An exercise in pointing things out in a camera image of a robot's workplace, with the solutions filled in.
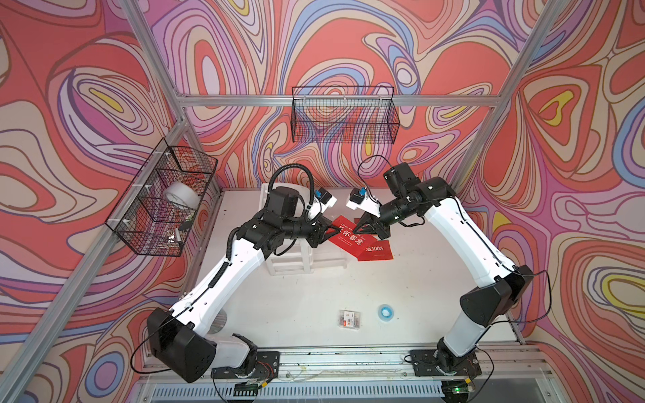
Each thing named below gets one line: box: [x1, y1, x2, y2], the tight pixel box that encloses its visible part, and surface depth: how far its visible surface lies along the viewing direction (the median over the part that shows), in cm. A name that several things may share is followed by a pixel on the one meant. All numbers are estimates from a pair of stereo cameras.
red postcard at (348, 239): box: [328, 214, 378, 258], surface depth 72 cm
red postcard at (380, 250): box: [357, 240, 394, 262], surface depth 101 cm
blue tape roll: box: [377, 303, 395, 322], surface depth 84 cm
